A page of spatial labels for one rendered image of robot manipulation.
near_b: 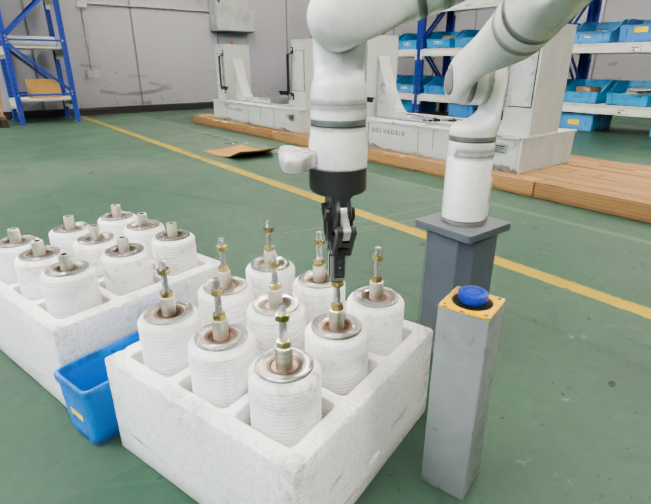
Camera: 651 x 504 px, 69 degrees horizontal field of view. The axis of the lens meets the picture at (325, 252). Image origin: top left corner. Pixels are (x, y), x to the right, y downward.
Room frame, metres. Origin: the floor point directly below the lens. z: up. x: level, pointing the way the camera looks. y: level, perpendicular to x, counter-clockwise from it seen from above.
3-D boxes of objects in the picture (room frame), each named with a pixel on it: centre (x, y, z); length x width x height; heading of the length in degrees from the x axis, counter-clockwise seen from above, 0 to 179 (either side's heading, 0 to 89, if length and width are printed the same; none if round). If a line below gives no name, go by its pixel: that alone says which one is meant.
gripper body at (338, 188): (0.61, -0.02, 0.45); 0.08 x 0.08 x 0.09
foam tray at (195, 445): (0.67, 0.08, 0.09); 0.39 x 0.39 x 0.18; 54
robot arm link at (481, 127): (0.96, -0.30, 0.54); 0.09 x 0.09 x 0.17; 4
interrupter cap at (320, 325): (0.61, -0.02, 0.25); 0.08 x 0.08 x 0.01
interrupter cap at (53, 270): (0.82, 0.49, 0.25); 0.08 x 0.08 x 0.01
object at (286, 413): (0.51, 0.05, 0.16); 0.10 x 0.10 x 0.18
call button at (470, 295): (0.57, -0.20, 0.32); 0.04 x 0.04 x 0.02
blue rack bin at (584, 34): (5.00, -2.68, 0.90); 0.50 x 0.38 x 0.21; 128
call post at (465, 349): (0.57, -0.20, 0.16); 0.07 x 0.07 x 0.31; 54
